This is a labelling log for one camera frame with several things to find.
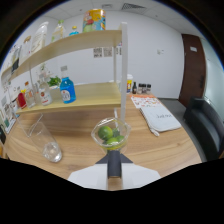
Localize black chair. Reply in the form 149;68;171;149
183;97;224;161

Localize clear drinking glass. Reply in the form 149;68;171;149
27;121;63;163

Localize brown door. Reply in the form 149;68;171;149
178;33;208;108

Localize two-tier wooden shelf rack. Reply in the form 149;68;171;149
1;21;129;134

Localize clear bottle orange cap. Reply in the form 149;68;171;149
24;81;37;109

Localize green potted plant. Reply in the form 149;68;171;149
47;75;62;88

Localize soda water can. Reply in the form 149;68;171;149
10;46;21;75

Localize dark spice bottles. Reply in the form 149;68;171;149
132;81;152;95

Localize yellow bottle red cap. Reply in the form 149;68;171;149
126;73;134;94

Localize clear bottle green cap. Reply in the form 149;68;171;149
50;19;67;44

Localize orange printed booklet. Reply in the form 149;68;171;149
130;94;164;109

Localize red liquid bottle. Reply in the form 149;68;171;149
17;89;28;110

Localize clear bottle white cap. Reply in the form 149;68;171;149
37;73;53;107

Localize glass jar of limes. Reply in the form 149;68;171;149
90;117;132;155

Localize wall posters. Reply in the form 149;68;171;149
93;46;123;58

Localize white fabric pouch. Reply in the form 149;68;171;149
139;105;183;137

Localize blue liquid bottle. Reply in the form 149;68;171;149
59;65;77;104

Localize large glass jar cork lid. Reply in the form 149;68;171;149
19;35;33;64

